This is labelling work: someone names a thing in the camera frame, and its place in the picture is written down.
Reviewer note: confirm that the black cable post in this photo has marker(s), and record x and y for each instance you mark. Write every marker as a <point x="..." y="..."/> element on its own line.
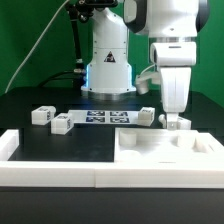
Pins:
<point x="80" y="11"/>

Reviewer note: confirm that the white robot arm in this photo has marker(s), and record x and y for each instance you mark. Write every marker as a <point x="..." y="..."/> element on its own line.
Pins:
<point x="152" y="42"/>

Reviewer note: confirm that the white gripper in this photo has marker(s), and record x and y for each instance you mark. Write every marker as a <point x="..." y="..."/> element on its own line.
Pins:
<point x="175" y="83"/>

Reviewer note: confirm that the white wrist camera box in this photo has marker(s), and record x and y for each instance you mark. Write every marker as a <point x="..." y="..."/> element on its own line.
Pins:
<point x="173" y="54"/>

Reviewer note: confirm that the white marker sheet with tags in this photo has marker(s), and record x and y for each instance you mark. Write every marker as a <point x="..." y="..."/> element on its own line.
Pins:
<point x="104" y="117"/>

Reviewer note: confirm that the white U-shaped fence wall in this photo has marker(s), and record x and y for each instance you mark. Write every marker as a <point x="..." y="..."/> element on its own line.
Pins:
<point x="200" y="173"/>

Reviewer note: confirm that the white square tabletop part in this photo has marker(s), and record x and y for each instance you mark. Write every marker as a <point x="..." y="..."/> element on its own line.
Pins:
<point x="163" y="146"/>

